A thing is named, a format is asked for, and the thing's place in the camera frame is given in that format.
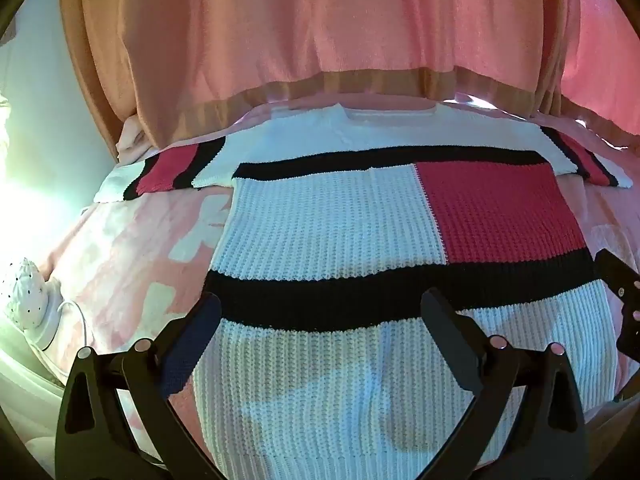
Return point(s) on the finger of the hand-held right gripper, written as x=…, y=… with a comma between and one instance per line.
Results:
x=625, y=305

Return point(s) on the pink blanket with white bows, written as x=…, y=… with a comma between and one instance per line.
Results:
x=125, y=260

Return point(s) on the pink curtain with tan hem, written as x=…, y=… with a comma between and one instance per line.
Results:
x=300, y=35

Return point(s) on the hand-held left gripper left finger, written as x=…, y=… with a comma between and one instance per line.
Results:
x=192, y=337

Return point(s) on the white black red knit sweater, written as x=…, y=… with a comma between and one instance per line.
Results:
x=325, y=220

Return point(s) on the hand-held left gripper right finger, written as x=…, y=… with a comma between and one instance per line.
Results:
x=445, y=335

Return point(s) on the white dotted strawberry lamp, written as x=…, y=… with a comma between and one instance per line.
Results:
x=27, y=295

